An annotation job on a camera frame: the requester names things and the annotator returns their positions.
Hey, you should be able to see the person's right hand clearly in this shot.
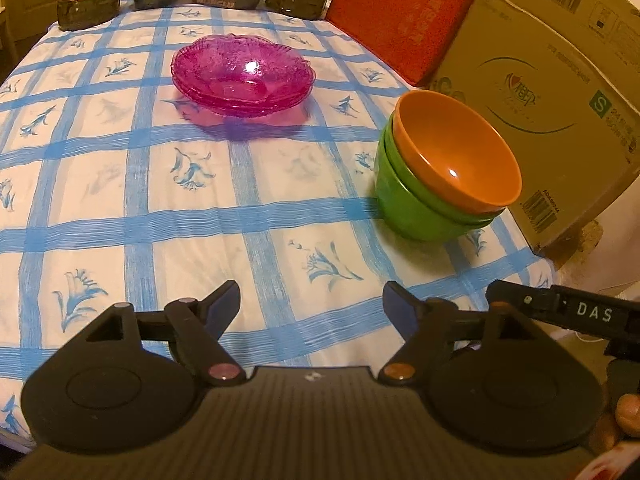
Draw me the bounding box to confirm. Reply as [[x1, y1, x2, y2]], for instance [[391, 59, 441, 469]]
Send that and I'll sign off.
[[597, 391, 640, 457]]

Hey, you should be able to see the small pink glass dish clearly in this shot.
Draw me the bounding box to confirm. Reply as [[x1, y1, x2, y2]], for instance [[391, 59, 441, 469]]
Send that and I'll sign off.
[[172, 74, 317, 112], [171, 34, 313, 103]]

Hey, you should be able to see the red fabric bag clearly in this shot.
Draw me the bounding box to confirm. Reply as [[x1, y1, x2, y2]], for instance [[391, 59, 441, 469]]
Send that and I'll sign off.
[[325, 0, 483, 87]]

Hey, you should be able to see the blue checked floral tablecloth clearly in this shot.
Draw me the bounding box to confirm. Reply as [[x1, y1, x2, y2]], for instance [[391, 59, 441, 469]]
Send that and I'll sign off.
[[0, 2, 558, 450]]

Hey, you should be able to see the green plastic bowl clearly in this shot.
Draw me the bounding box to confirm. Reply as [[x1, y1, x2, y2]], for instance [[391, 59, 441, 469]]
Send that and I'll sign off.
[[382, 110, 508, 228], [375, 129, 495, 242]]

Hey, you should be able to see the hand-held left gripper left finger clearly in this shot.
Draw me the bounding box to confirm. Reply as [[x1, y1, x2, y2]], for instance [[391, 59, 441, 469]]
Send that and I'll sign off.
[[82, 280, 246, 387]]

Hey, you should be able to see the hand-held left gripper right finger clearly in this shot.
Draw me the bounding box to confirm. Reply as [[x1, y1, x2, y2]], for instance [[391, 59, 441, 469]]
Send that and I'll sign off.
[[382, 280, 547, 387]]

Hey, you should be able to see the orange plastic bowl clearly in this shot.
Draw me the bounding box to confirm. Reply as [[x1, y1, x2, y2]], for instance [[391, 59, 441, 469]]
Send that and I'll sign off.
[[392, 91, 523, 213]]

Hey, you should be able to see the green print cardboard box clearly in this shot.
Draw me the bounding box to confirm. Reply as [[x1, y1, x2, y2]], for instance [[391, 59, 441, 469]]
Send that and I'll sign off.
[[427, 0, 640, 257]]

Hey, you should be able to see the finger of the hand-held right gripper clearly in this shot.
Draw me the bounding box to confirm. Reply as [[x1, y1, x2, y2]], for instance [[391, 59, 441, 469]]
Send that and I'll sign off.
[[486, 280, 559, 322]]

